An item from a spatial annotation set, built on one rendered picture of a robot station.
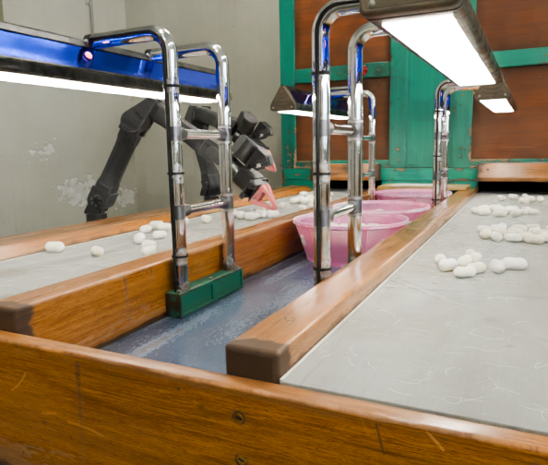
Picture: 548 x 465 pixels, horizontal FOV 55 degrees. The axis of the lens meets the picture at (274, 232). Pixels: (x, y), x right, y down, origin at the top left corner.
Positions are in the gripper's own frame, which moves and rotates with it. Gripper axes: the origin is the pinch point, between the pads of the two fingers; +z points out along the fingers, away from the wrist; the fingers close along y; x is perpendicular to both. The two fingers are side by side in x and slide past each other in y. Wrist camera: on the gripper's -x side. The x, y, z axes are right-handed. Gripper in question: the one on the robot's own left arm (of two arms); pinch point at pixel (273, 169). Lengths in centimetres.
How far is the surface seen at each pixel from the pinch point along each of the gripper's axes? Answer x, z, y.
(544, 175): -54, 71, 40
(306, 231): -18, 38, -67
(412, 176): -22, 35, 46
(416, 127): -38, 23, 47
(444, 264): -38, 63, -91
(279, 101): -27.2, 0.5, -32.6
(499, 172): -45, 59, 40
